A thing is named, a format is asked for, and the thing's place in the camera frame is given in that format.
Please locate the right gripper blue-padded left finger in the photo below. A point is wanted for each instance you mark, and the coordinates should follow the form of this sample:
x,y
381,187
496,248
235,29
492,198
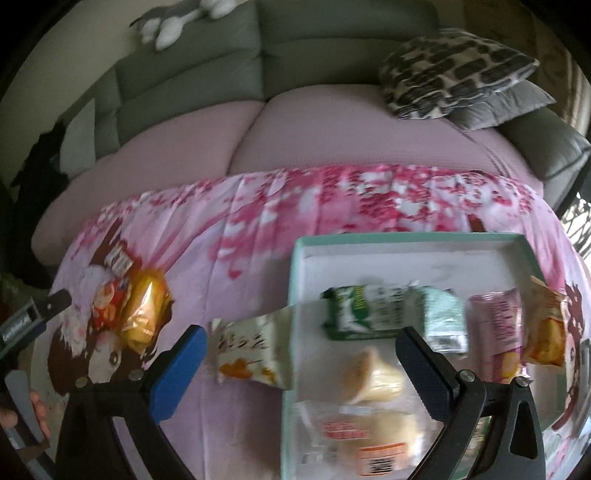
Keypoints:
x,y
173,372

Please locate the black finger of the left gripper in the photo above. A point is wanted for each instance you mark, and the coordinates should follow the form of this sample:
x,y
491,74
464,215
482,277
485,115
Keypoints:
x,y
30,321

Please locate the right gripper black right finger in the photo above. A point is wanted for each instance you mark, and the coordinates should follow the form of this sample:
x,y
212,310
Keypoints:
x,y
447,397

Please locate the purple swiss roll packet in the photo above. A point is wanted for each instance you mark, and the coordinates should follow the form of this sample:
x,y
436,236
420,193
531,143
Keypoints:
x,y
499,323

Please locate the mint green snack packet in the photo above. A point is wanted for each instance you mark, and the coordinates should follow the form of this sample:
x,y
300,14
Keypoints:
x,y
445,327

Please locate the small round pastry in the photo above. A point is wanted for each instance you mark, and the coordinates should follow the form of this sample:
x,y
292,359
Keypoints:
x,y
371,380

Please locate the orange bread packet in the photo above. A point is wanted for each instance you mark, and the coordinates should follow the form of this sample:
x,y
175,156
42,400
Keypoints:
x,y
544,324

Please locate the clear round bun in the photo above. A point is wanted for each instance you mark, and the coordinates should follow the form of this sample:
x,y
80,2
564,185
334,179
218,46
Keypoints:
x,y
360,441

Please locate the green white biscuit packet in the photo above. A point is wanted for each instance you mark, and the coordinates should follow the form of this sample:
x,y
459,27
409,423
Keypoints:
x,y
372,311

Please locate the green cookie packet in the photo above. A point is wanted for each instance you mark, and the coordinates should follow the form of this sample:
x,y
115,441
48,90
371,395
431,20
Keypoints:
x,y
482,429

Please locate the person's left hand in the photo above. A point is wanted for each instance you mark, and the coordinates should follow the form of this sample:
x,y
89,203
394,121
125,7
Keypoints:
x,y
10,418

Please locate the yellow cake clear packet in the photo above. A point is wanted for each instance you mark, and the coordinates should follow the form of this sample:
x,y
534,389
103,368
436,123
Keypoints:
x,y
142,314

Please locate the red crinkled snack packet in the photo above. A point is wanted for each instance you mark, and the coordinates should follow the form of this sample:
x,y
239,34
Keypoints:
x,y
109,299

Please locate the white orange print packet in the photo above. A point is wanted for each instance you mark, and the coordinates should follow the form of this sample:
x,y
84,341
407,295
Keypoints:
x,y
255,349

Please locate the cartoon print pink cloth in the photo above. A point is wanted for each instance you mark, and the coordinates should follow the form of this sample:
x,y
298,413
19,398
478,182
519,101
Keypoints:
x,y
251,244

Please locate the black clothing on sofa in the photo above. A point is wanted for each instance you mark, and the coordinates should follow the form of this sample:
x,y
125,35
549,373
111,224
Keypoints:
x,y
40,172

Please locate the light grey cushion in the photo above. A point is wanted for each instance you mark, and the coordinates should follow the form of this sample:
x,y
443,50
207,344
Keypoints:
x,y
77,151

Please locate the grey and pink sofa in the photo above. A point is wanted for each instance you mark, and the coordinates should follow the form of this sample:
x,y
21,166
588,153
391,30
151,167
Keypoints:
x,y
280,84

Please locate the grey cushion under patterned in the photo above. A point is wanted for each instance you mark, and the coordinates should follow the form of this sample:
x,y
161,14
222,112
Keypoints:
x,y
502,107

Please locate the black white patterned cushion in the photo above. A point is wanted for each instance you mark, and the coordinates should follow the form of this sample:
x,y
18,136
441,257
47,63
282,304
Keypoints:
x,y
430,76

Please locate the grey white plush toy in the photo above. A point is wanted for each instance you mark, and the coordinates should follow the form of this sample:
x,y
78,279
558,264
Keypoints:
x,y
163,25

